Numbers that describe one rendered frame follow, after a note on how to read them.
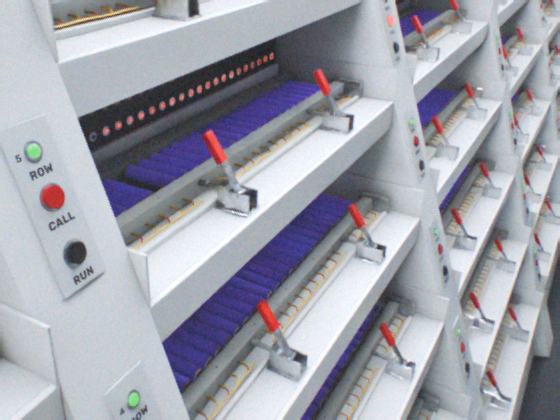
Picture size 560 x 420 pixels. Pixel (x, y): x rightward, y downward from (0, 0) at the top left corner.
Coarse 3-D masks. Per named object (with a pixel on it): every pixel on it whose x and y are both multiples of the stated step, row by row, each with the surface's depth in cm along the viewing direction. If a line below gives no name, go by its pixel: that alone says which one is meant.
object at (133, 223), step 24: (312, 96) 89; (336, 96) 93; (288, 120) 80; (240, 144) 72; (264, 144) 76; (216, 168) 67; (168, 192) 61; (192, 192) 64; (120, 216) 57; (144, 216) 57
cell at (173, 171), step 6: (144, 162) 69; (150, 162) 68; (156, 162) 69; (150, 168) 68; (156, 168) 68; (162, 168) 67; (168, 168) 67; (174, 168) 67; (180, 168) 67; (168, 174) 67; (174, 174) 67; (180, 174) 66
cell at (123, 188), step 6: (108, 180) 64; (102, 186) 64; (108, 186) 64; (114, 186) 63; (120, 186) 63; (126, 186) 63; (132, 186) 63; (120, 192) 63; (126, 192) 63; (132, 192) 62; (138, 192) 62; (144, 192) 62; (150, 192) 62; (138, 198) 62; (144, 198) 61
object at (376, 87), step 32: (288, 64) 101; (320, 64) 98; (352, 64) 95; (224, 96) 87; (352, 96) 95; (384, 96) 95; (160, 128) 75; (384, 128) 93; (96, 160) 67; (256, 160) 74; (288, 160) 74; (320, 160) 74; (352, 160) 84; (288, 192) 67; (320, 192) 76; (160, 224) 60; (192, 224) 60; (224, 224) 60; (256, 224) 62; (160, 256) 55; (192, 256) 55; (224, 256) 57; (160, 288) 50; (192, 288) 53; (160, 320) 50
